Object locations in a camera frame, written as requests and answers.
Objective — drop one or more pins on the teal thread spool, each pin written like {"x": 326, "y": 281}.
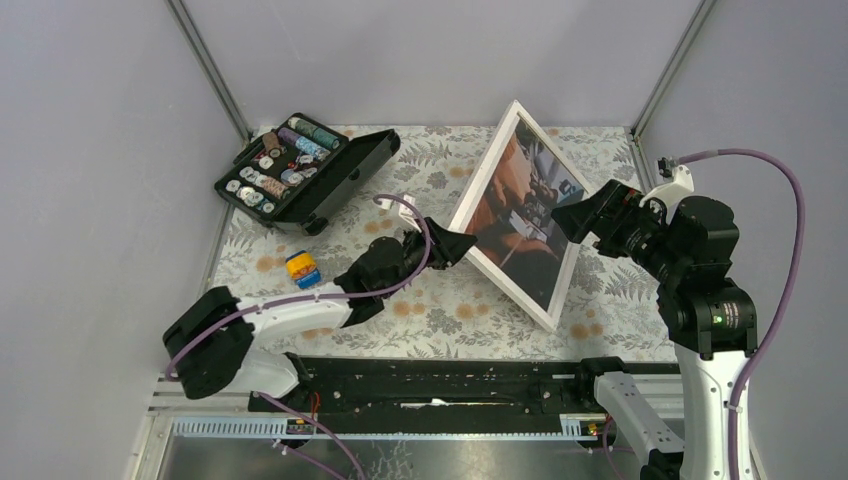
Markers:
{"x": 317, "y": 134}

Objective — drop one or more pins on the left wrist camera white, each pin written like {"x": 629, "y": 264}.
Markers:
{"x": 402, "y": 209}

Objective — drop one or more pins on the black sewing kit case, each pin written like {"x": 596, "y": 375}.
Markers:
{"x": 298, "y": 193}

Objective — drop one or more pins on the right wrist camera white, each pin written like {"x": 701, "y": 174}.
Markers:
{"x": 678, "y": 185}

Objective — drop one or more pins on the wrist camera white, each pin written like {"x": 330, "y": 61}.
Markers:
{"x": 402, "y": 209}
{"x": 678, "y": 185}

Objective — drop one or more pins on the yellow blue toy car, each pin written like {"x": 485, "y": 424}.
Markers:
{"x": 303, "y": 269}

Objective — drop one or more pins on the floral patterned table mat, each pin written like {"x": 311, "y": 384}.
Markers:
{"x": 458, "y": 313}

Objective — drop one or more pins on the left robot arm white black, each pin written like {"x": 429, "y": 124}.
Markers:
{"x": 217, "y": 343}

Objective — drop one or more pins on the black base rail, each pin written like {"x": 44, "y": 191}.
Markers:
{"x": 371, "y": 396}

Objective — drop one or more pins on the aluminium corner post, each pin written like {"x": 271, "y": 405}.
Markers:
{"x": 679, "y": 54}
{"x": 194, "y": 38}

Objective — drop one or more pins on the photo print white back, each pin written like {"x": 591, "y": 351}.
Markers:
{"x": 512, "y": 221}

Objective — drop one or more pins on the wooden picture frame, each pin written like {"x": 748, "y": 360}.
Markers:
{"x": 547, "y": 318}

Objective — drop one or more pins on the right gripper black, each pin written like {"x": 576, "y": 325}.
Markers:
{"x": 577, "y": 217}

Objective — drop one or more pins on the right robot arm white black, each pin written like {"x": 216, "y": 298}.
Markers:
{"x": 685, "y": 242}

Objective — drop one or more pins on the brown thread spool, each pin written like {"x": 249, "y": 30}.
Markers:
{"x": 272, "y": 145}

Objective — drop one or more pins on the light blue thread spool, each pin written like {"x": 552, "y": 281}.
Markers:
{"x": 310, "y": 147}

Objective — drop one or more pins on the right aluminium corner post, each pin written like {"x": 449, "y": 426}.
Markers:
{"x": 679, "y": 54}

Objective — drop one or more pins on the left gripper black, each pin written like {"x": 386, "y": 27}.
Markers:
{"x": 447, "y": 247}

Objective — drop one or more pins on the purple thread spool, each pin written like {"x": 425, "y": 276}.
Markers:
{"x": 292, "y": 138}

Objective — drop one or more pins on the left aluminium corner post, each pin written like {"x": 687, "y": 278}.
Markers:
{"x": 194, "y": 38}

